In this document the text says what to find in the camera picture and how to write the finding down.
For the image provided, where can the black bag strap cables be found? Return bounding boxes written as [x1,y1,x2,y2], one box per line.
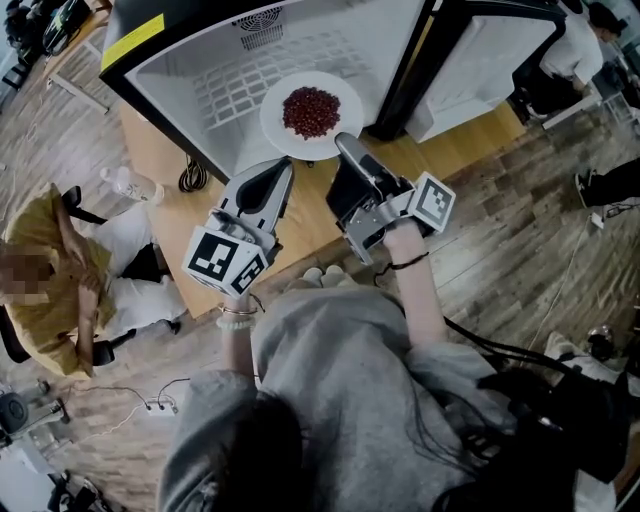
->
[444,317,582,377]

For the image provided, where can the light wooden table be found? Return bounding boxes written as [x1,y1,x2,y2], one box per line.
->
[118,99,529,321]

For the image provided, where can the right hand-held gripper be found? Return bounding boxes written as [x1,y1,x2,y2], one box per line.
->
[326,132,457,266]

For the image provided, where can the white power strip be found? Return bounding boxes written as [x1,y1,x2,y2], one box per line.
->
[144,397,179,418]

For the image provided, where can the yellow warning sticker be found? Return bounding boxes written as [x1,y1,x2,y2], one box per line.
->
[101,13,167,74]

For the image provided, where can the grey floor equipment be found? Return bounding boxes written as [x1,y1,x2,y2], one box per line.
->
[0,379,72,451]

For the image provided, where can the wooden side desk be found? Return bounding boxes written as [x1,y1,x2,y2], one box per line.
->
[44,0,112,115]

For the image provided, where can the coiled black power cable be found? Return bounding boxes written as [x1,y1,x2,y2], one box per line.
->
[177,154,209,194]

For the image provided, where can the white appliance with clear dome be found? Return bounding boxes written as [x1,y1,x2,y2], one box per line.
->
[544,324,640,382]

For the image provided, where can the white bead bracelet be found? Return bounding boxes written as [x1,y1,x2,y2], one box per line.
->
[215,315,257,332]

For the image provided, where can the person's right forearm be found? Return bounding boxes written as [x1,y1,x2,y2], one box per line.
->
[389,254,449,350]

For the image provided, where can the black shoulder bag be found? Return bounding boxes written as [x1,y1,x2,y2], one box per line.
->
[477,367,640,512]

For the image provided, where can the black green backpack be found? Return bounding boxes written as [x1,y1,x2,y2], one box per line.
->
[42,0,92,57]

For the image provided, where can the white floor cable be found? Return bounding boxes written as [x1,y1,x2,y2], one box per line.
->
[527,224,597,352]

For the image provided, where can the black office chair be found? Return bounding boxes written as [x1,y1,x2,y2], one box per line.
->
[0,185,182,369]

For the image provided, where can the pile of dark red beans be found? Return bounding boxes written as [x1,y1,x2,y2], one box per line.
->
[281,86,343,142]

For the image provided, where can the person's grey shirt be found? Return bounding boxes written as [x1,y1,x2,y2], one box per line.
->
[158,287,516,512]

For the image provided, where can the thin black floor cable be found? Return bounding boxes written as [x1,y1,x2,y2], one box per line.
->
[64,377,192,409]

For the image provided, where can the person's left forearm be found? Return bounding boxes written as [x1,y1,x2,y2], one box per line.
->
[217,293,259,375]

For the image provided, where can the black mini fridge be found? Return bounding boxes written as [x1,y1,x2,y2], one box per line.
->
[99,0,569,184]

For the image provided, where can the clear plastic bottle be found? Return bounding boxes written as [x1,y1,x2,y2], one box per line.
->
[99,166,167,207]

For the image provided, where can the white round plate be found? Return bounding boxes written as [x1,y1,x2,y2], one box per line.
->
[258,70,365,162]

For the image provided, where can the person's right hand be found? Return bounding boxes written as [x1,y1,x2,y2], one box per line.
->
[383,218,430,267]

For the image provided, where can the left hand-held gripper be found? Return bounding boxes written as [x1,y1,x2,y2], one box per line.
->
[182,157,295,300]

